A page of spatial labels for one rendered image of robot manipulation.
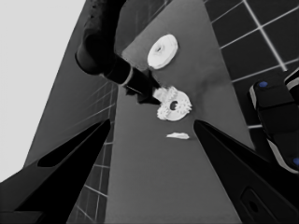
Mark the small white T-shaped piece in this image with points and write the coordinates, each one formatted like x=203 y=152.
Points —
x=177 y=135

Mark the large thick white disc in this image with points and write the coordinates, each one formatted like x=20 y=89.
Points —
x=169 y=46

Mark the white round carrier with pins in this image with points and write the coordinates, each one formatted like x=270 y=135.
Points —
x=176 y=117

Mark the dark robot body block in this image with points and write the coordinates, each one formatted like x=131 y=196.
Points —
x=274 y=102

